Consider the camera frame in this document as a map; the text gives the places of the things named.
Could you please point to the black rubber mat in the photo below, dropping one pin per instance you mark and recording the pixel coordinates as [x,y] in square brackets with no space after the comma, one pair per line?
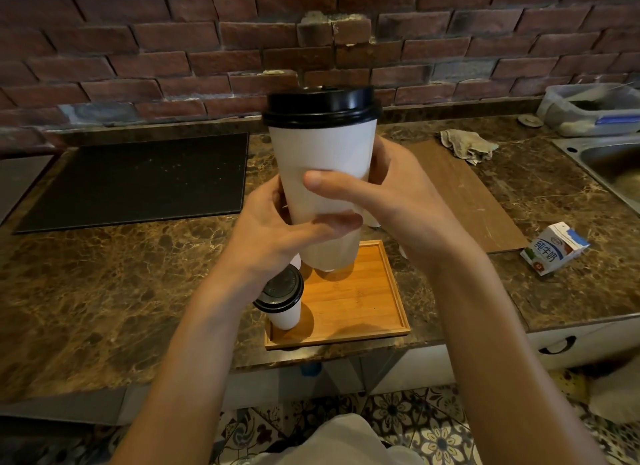
[135,182]

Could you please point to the square wooden tray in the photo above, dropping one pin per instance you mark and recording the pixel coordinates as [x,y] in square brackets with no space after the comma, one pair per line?
[360,304]

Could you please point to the clear plastic container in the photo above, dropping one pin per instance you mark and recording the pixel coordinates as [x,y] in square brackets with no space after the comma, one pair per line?
[580,112]

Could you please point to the crumpled beige rag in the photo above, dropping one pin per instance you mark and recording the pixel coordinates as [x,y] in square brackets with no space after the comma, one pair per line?
[467,147]

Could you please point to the white blue milk carton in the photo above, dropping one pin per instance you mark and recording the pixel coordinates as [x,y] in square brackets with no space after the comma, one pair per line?
[550,252]

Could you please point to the person's right hand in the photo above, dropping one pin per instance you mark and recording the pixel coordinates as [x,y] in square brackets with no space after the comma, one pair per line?
[415,214]

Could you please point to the white plastic bag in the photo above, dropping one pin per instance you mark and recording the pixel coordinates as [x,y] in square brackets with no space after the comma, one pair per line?
[617,392]

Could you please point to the counter lidded cup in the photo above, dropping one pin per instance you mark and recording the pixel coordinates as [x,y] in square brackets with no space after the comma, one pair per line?
[371,222]

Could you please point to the white drawer front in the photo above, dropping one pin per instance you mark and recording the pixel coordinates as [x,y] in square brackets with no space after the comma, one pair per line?
[610,342]

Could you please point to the brown flat board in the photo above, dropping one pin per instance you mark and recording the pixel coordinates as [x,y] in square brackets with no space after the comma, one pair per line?
[475,199]

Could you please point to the yellow slipper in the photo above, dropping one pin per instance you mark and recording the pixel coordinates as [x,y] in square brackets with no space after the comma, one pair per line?
[570,384]

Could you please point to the small round pale sink plug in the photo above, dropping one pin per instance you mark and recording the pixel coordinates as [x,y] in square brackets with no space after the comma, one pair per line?
[530,120]

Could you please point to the person's right forearm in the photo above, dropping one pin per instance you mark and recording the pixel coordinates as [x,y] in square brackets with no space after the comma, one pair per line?
[510,374]

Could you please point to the person's left hand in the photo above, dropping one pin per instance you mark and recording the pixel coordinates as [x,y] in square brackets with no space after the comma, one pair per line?
[260,244]

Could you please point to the person's light grey clothing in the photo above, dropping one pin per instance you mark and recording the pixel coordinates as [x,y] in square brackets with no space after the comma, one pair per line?
[335,444]

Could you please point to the small blue tape piece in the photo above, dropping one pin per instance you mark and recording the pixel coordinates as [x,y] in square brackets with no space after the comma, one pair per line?
[310,369]

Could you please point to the white paper cup black lid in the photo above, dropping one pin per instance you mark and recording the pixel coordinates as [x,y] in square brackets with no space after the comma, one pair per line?
[280,292]
[296,261]
[320,149]

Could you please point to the person's left forearm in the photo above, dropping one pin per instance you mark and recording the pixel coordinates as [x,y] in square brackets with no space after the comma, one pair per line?
[185,379]

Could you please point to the steel sink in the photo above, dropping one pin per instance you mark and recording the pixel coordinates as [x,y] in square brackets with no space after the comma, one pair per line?
[605,167]

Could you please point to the grey metal panel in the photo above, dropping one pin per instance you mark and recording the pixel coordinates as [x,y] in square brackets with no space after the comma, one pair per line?
[17,184]

